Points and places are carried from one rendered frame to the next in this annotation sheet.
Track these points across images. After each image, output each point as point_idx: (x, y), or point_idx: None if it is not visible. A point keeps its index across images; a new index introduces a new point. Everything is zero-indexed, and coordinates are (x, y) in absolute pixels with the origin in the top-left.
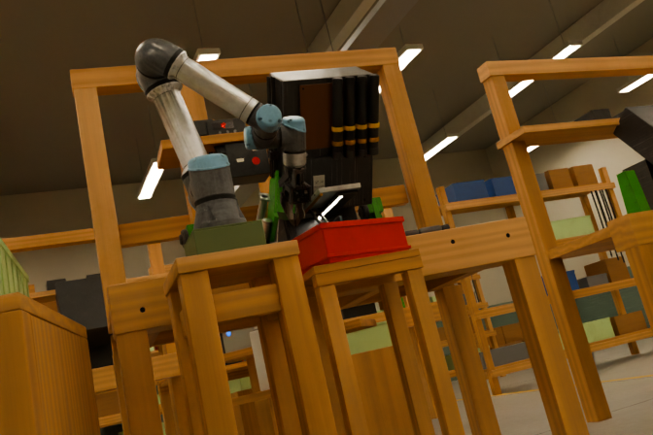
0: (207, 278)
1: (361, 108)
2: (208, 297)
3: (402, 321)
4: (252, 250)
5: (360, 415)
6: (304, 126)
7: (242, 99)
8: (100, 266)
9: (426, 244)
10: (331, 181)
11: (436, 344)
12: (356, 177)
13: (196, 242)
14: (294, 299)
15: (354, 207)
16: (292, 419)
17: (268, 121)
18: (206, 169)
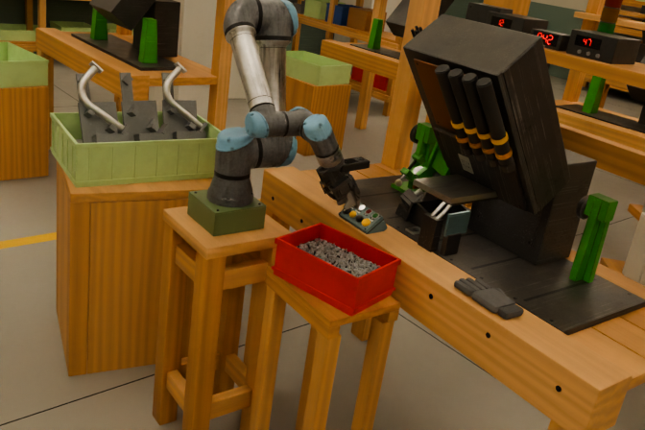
0: (172, 233)
1: (472, 115)
2: (170, 246)
3: (371, 358)
4: (187, 235)
5: (259, 387)
6: (316, 135)
7: (247, 96)
8: (389, 116)
9: (460, 313)
10: (478, 168)
11: (313, 402)
12: (503, 179)
13: (188, 202)
14: (198, 287)
15: (553, 199)
16: (253, 346)
17: (247, 131)
18: (215, 147)
